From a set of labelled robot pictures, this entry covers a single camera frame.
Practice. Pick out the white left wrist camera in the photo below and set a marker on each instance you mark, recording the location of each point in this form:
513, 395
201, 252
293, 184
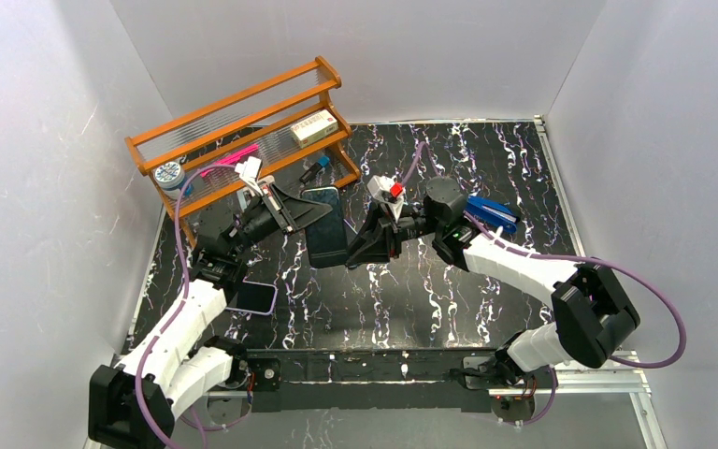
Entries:
248, 172

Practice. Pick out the orange wooden shelf rack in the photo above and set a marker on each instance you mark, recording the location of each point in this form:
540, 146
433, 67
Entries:
255, 122

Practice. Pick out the black blue marker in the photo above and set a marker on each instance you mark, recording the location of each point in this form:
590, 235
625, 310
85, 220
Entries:
315, 169

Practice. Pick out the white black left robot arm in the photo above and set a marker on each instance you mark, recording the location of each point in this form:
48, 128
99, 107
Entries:
137, 402

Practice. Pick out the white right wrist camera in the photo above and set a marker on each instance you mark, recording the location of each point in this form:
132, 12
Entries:
388, 192

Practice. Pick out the blue stapler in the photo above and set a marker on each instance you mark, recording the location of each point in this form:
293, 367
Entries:
494, 214

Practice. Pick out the phone in purple case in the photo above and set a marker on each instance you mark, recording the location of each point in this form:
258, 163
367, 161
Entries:
253, 298

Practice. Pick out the blue white jar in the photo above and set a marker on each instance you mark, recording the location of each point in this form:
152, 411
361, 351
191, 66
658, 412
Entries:
170, 178

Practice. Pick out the black phone case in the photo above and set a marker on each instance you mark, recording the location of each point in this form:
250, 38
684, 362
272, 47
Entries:
326, 239

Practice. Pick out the white red small box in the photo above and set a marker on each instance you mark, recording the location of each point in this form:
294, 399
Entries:
313, 128

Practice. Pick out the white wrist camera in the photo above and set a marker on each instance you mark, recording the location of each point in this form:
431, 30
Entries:
248, 172
388, 192

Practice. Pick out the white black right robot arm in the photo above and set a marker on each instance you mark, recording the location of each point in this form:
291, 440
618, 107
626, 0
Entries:
592, 314

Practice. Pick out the pink comb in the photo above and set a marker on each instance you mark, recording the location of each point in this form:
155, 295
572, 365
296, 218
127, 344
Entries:
231, 159

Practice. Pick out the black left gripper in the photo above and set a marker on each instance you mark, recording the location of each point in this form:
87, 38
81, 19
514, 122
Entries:
281, 213

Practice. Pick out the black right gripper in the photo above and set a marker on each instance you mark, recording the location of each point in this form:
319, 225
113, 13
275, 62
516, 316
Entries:
390, 232

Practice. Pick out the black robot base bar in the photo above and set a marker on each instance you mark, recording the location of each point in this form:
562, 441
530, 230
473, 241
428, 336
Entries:
468, 380

